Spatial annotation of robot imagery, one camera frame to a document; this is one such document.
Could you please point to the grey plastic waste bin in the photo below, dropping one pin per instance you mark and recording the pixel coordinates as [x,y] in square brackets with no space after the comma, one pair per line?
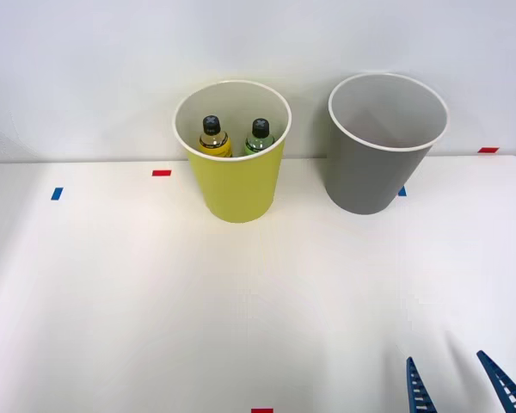
[365,176]

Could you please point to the green drink bottle black cap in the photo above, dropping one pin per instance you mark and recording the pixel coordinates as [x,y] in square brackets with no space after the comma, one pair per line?
[258,139]

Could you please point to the yellow-green plastic waste bin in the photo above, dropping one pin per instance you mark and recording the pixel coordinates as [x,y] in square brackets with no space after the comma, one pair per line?
[236,189]

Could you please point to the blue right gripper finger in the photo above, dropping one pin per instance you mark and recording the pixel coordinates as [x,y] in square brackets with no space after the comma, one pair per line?
[419,393]
[505,383]

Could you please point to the yellow drink bottle black cap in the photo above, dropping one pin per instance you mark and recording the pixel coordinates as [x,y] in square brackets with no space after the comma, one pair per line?
[216,144]

